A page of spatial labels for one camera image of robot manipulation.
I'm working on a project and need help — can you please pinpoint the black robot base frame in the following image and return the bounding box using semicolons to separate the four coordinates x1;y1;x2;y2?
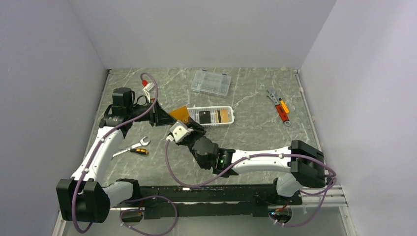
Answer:
109;184;303;223

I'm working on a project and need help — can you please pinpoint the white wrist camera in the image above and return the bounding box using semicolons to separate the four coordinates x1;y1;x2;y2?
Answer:
170;120;194;143
142;80;154;102

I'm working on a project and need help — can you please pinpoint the clear plastic organizer box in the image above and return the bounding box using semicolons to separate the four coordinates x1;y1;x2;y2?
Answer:
191;70;232;97

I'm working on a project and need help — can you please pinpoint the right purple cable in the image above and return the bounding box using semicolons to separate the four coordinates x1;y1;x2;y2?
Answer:
165;137;337;228

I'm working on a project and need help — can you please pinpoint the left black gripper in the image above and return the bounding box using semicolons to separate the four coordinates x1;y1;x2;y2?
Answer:
127;98;178;127

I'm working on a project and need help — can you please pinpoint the gold cards stack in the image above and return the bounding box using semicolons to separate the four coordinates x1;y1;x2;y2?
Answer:
216;110;229;123

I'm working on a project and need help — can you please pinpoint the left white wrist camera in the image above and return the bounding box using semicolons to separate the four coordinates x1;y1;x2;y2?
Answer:
142;80;154;102

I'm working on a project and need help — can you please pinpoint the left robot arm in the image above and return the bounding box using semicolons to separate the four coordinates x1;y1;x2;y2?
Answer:
56;88;176;223

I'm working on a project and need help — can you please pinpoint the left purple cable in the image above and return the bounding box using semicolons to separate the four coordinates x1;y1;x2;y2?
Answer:
71;73;178;236

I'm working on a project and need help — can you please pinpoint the yellow black handled wrench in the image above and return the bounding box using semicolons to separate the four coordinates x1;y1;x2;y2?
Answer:
112;136;150;159

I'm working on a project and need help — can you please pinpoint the black VIP cards stack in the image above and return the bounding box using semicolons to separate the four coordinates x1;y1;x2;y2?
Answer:
199;111;211;124

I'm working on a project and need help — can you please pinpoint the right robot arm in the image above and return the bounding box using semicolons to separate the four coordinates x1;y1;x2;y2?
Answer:
170;121;326;204

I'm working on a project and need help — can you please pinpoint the purple cable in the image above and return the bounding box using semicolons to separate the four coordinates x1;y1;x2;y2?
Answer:
71;73;178;236
165;137;337;228

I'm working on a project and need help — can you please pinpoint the white plastic basket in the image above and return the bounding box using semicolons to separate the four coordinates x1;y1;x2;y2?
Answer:
187;106;235;127

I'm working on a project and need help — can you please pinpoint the red adjustable wrench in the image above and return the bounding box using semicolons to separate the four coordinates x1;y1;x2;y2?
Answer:
267;88;291;126

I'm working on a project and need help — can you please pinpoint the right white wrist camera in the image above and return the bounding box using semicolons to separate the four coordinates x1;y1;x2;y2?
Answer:
170;120;194;143

